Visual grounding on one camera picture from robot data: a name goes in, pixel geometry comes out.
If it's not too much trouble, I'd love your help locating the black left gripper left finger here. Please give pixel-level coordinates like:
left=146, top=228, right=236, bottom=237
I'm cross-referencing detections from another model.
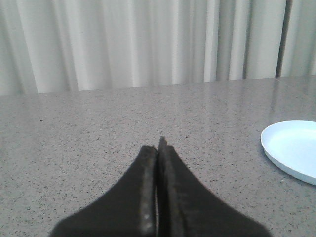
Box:
left=50, top=146, right=157, bottom=237

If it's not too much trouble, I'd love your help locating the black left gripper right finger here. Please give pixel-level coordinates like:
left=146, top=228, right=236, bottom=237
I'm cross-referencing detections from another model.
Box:
left=157, top=137, right=271, bottom=237

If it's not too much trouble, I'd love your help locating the light blue round plate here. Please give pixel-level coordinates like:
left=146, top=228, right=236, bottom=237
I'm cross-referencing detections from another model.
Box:
left=260, top=120, right=316, bottom=185

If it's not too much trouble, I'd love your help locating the white pleated curtain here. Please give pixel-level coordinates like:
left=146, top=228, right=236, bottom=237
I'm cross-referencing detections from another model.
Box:
left=0, top=0, right=316, bottom=95

